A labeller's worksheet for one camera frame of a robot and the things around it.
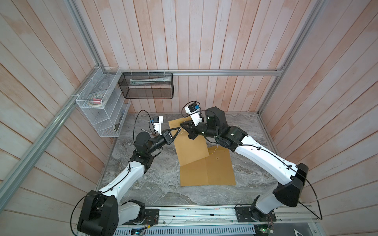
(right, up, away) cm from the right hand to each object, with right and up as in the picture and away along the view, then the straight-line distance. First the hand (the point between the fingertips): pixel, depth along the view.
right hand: (180, 124), depth 68 cm
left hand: (0, -3, +4) cm, 5 cm away
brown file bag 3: (+24, -27, +23) cm, 43 cm away
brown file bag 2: (+8, -30, +20) cm, 37 cm away
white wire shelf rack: (-39, +3, +10) cm, 41 cm away
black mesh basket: (-25, +29, +36) cm, 53 cm away
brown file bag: (+4, -13, +5) cm, 14 cm away
